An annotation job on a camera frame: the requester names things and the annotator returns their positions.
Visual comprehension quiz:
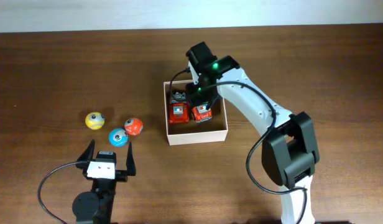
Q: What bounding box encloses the red toy fire truck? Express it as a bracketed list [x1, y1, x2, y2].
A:
[168, 92, 190, 124]

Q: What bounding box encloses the yellow face ball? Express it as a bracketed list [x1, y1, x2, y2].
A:
[85, 112, 105, 130]

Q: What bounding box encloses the white cardboard box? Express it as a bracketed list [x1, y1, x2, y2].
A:
[163, 81, 228, 146]

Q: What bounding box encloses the red toy truck yellow ladder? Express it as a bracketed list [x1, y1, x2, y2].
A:
[191, 105, 212, 123]

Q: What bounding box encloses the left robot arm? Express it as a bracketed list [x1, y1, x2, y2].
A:
[72, 141, 136, 224]

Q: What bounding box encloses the orange face ball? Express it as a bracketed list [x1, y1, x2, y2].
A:
[124, 118, 144, 136]

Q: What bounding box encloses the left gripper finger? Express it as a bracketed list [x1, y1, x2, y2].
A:
[126, 142, 136, 176]
[76, 139, 95, 169]

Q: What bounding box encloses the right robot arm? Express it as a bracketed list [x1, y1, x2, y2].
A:
[186, 42, 320, 223]

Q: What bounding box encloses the blue face ball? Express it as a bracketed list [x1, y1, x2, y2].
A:
[109, 128, 128, 147]

